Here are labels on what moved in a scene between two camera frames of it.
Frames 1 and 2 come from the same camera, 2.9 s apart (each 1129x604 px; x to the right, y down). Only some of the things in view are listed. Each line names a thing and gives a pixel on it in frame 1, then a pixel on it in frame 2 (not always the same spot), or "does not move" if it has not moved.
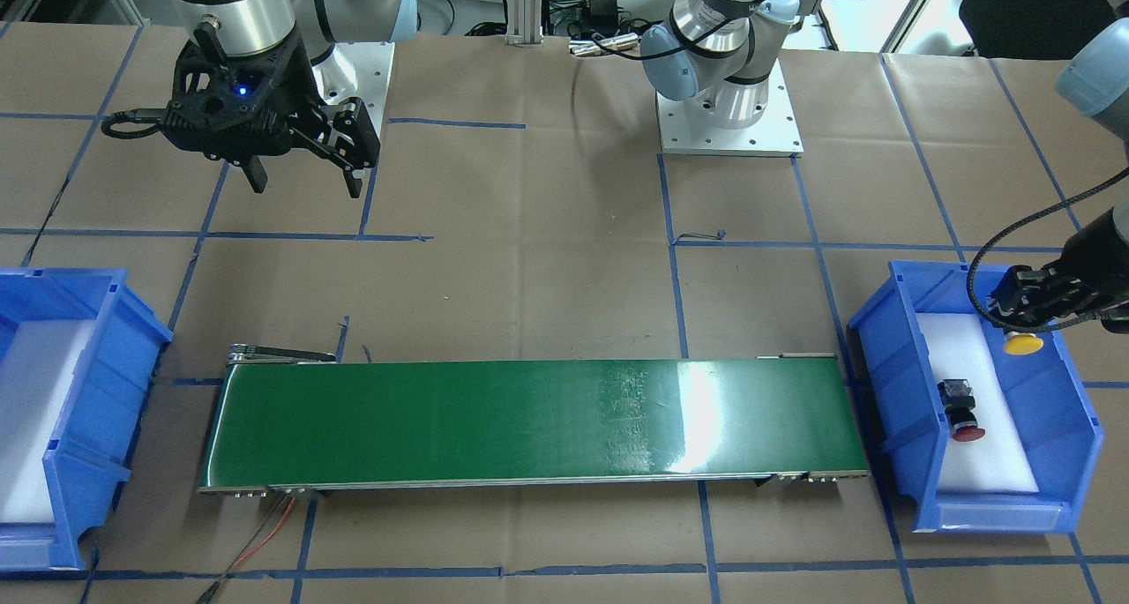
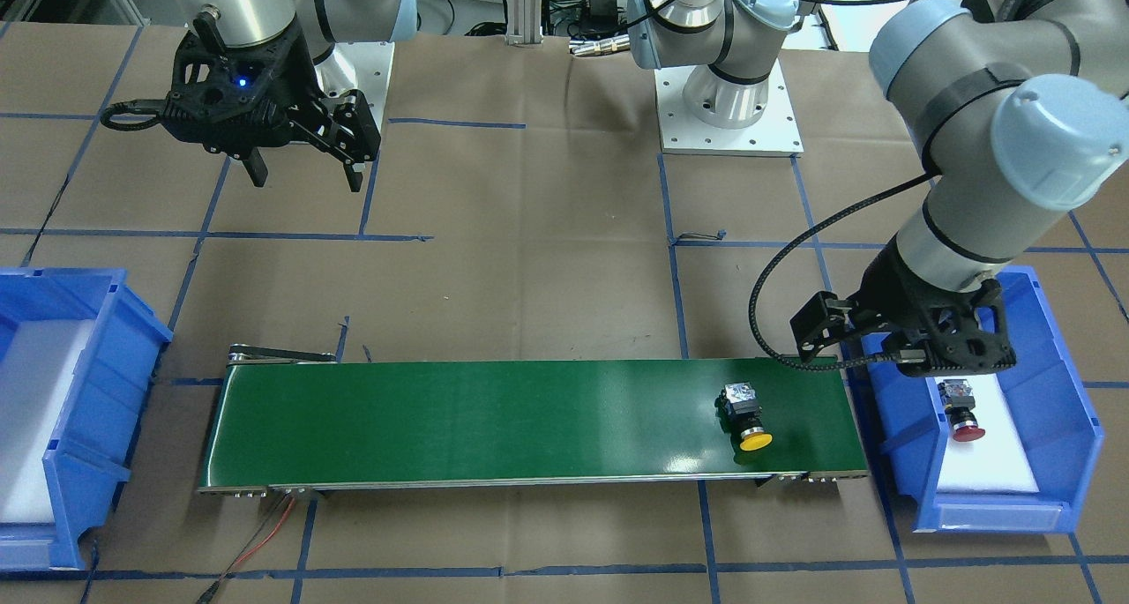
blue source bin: [1056, 424] does not move
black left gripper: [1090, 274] → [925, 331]
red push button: [958, 397] does not move
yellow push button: [1021, 343] → [740, 413]
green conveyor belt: [287, 421] does not move
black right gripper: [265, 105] does not move
